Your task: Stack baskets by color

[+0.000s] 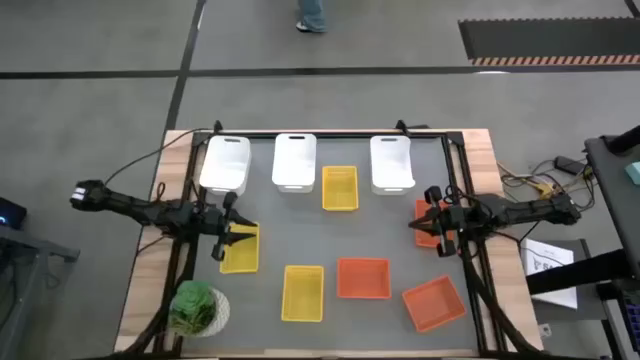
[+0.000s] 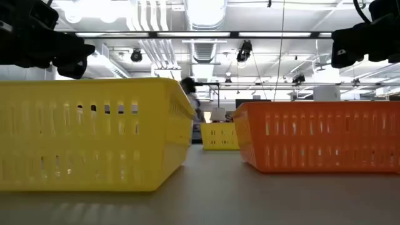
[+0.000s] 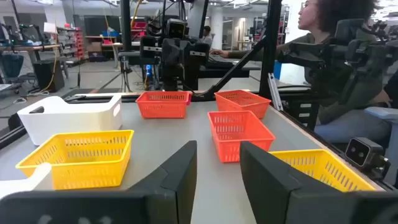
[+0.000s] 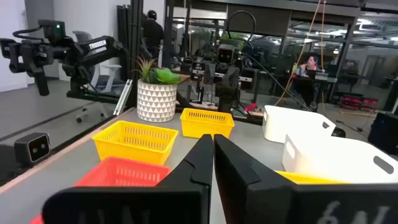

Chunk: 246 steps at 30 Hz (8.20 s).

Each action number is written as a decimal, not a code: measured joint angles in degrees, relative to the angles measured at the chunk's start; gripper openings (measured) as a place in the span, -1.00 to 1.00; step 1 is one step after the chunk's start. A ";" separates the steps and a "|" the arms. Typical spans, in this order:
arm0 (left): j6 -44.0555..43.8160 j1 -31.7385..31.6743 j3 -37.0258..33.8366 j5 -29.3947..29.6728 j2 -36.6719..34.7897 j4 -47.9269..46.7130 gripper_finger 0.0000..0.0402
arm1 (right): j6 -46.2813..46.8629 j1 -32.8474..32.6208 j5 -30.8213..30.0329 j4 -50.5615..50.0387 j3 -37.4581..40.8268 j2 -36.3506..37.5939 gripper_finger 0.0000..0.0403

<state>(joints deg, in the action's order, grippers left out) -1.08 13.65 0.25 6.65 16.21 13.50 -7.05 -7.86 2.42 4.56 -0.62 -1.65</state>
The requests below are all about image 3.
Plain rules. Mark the white plastic shelf piece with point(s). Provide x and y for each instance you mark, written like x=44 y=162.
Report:
x=18 y=186

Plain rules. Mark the teal bin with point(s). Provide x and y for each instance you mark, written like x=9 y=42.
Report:
x=12 y=65

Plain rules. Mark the yellow slotted plastic basket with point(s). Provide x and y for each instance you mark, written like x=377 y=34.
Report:
x=298 y=152
x=93 y=183

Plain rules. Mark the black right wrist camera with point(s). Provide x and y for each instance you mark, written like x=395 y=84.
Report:
x=176 y=29

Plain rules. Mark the thin black frame post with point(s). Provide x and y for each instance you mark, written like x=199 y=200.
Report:
x=126 y=25

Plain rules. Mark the white plastic storage bin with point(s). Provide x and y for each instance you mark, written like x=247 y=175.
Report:
x=71 y=121

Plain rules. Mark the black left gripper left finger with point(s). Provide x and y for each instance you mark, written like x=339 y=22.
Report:
x=174 y=186

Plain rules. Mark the blue bin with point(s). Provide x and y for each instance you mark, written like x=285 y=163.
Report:
x=277 y=70

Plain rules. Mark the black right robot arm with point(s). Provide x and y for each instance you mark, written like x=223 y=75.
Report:
x=183 y=62

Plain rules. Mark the black diagonal frame brace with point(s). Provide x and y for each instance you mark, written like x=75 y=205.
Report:
x=230 y=74

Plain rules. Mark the black side table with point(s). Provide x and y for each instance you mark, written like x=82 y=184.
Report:
x=230 y=67

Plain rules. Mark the red parts shelf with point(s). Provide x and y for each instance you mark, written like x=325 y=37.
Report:
x=79 y=43

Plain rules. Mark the black table-level camera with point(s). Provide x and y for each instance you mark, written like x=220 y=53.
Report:
x=362 y=152

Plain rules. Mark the wooden desk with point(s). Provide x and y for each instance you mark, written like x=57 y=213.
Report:
x=31 y=47

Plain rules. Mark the wide black frame post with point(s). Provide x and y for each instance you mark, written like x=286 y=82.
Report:
x=270 y=46

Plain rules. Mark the distant person at desk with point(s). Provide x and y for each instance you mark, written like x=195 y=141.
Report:
x=206 y=39

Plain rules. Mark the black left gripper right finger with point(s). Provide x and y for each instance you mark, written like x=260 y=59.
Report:
x=267 y=186

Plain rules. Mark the black trash bin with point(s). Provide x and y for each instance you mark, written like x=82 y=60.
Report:
x=48 y=74

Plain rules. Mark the seated person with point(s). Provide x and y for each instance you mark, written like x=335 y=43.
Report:
x=314 y=12

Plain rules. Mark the orange slotted plastic basket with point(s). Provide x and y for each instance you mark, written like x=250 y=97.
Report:
x=264 y=146
x=261 y=109
x=161 y=113

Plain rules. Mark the silver aluminium extrusion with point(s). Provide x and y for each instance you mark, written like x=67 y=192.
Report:
x=275 y=93

